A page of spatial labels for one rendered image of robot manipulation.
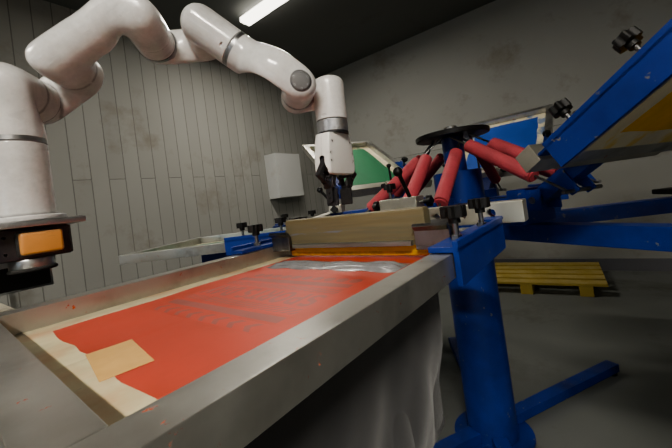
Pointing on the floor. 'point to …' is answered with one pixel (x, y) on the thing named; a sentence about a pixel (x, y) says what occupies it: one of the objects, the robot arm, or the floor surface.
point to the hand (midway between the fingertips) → (339, 197)
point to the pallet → (552, 275)
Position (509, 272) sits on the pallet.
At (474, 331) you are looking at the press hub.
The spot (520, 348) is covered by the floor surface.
